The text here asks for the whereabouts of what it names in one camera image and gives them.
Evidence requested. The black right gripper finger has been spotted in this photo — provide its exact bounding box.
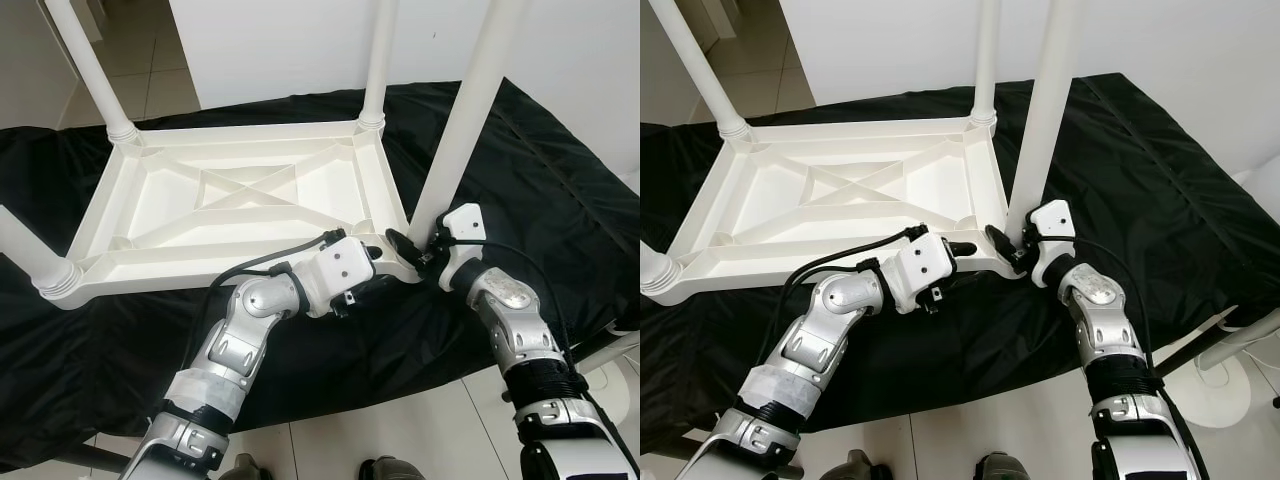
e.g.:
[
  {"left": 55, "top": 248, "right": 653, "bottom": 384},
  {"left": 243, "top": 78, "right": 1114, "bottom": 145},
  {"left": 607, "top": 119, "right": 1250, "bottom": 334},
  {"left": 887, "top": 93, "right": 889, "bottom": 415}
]
[
  {"left": 985, "top": 225, "right": 1022, "bottom": 264},
  {"left": 385, "top": 228, "right": 427, "bottom": 267}
]

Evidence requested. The white plastic children table top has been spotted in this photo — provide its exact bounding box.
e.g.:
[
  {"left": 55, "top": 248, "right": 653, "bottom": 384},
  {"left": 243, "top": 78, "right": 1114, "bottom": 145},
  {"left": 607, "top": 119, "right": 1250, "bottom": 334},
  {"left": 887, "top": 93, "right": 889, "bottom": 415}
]
[
  {"left": 38, "top": 118, "right": 421, "bottom": 311},
  {"left": 640, "top": 115, "right": 1026, "bottom": 306}
]

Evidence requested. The white plastic table leg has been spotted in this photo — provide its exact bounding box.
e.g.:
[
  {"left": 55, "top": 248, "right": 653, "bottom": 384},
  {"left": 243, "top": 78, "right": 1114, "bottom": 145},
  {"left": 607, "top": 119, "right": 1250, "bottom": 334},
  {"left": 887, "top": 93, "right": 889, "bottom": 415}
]
[
  {"left": 45, "top": 0, "right": 143, "bottom": 146},
  {"left": 969, "top": 0, "right": 1004, "bottom": 127},
  {"left": 640, "top": 245, "right": 683, "bottom": 298},
  {"left": 650, "top": 0, "right": 753, "bottom": 141},
  {"left": 408, "top": 0, "right": 533, "bottom": 236},
  {"left": 1005, "top": 0, "right": 1089, "bottom": 236},
  {"left": 361, "top": 0, "right": 400, "bottom": 132},
  {"left": 0, "top": 205, "right": 89, "bottom": 306}
]

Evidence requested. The black cloth table cover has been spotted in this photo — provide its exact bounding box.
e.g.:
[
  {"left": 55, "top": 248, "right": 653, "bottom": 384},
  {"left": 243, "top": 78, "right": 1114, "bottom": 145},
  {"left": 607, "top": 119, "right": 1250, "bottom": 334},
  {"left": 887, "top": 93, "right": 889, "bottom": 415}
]
[
  {"left": 0, "top": 78, "right": 641, "bottom": 471},
  {"left": 640, "top": 72, "right": 1280, "bottom": 451}
]

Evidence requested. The grey robot right leg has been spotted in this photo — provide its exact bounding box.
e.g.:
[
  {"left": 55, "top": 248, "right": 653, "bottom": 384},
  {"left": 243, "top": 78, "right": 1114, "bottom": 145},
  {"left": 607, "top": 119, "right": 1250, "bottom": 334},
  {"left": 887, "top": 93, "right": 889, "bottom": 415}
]
[
  {"left": 975, "top": 452, "right": 1031, "bottom": 480},
  {"left": 358, "top": 455, "right": 426, "bottom": 480}
]

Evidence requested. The grey robot leg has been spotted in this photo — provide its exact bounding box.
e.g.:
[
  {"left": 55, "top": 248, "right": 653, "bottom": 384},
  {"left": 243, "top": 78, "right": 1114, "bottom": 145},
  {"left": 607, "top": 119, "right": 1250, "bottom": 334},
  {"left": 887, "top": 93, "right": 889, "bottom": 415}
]
[
  {"left": 975, "top": 452, "right": 1031, "bottom": 480},
  {"left": 835, "top": 450, "right": 883, "bottom": 480},
  {"left": 358, "top": 455, "right": 426, "bottom": 480},
  {"left": 215, "top": 453, "right": 267, "bottom": 480}
]

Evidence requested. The grey robot left leg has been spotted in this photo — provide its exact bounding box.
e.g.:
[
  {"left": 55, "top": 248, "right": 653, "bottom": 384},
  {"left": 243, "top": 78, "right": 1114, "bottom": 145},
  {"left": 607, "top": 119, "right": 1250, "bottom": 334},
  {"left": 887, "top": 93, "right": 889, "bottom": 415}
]
[
  {"left": 835, "top": 450, "right": 883, "bottom": 480},
  {"left": 215, "top": 453, "right": 267, "bottom": 480}
]

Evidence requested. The white round lamp base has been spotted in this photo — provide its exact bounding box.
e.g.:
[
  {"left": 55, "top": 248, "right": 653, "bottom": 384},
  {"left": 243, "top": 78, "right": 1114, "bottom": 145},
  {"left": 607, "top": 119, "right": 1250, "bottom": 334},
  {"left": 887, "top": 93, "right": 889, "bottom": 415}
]
[
  {"left": 1170, "top": 345, "right": 1251, "bottom": 431},
  {"left": 585, "top": 362, "right": 641, "bottom": 401}
]

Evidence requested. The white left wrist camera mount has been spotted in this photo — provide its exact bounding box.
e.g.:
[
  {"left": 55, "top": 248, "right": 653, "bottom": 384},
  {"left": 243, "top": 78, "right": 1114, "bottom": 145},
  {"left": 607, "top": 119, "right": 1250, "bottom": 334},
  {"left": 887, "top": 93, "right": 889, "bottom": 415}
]
[
  {"left": 300, "top": 234, "right": 379, "bottom": 319},
  {"left": 884, "top": 232, "right": 957, "bottom": 317}
]

